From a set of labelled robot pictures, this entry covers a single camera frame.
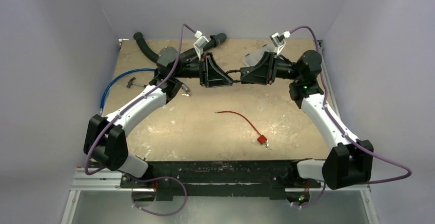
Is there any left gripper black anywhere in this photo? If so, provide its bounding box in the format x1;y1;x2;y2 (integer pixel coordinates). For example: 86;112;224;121
173;52;233;88

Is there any black padlock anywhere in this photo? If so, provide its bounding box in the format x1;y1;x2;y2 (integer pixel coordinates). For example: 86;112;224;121
224;69;244;82

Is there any red cable lock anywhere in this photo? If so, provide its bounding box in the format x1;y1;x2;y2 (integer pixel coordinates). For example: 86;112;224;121
214;110;268;146

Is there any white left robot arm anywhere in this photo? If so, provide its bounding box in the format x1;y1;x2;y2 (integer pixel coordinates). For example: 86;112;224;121
84;47;234;188

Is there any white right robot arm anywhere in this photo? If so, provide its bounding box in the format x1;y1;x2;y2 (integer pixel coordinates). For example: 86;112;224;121
240;50;374;190

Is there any clear plastic organizer box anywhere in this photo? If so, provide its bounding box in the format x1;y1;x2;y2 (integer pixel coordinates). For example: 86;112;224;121
243;45;274;67

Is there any small hammer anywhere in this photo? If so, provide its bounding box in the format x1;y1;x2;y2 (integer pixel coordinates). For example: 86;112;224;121
126;77;147;89

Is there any blue hose with metal fitting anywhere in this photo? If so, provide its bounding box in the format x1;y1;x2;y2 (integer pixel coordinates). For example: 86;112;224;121
99;68;192;115

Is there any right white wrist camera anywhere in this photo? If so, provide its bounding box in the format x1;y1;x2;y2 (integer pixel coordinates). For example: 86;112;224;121
270;31;291;55

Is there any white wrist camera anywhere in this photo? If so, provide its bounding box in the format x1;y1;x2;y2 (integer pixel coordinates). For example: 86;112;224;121
193;30;210;58
270;31;291;55

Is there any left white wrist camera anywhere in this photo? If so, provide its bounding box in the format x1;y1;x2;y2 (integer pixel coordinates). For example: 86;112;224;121
193;30;210;58

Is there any black corrugated hose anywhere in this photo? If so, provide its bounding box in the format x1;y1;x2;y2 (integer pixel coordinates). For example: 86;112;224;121
132;31;227;64

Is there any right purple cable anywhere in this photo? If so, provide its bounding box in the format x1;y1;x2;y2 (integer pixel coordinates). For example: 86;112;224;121
289;25;412;210

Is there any purple cable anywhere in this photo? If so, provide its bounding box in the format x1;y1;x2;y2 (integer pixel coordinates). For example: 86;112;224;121
84;24;201;217
289;25;412;210

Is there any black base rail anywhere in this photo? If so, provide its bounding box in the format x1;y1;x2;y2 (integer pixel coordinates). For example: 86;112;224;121
119;160;322;201

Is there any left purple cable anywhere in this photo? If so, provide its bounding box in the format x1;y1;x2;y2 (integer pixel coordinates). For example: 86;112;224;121
84;24;201;217

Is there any aluminium frame rail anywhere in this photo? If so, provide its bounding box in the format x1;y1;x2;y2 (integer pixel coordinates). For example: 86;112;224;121
61;168;164;223

